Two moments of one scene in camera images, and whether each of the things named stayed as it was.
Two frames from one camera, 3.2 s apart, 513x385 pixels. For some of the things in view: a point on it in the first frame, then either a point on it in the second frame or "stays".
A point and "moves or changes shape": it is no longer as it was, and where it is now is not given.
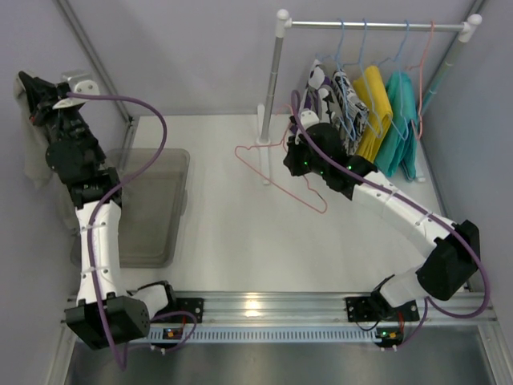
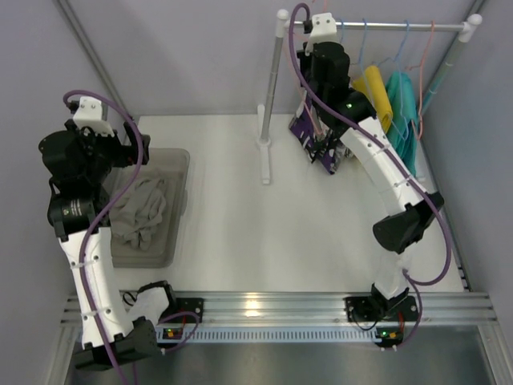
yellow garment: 373,96 stays
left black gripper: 46,100 to 131,146
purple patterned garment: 320,96 moves or changes shape
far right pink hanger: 420,65 stays
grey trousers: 38,138 to 139,212
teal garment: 400,147 stays
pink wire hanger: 289,119 to 302,86
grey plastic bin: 153,208 stays
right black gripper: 321,131 to 321,131
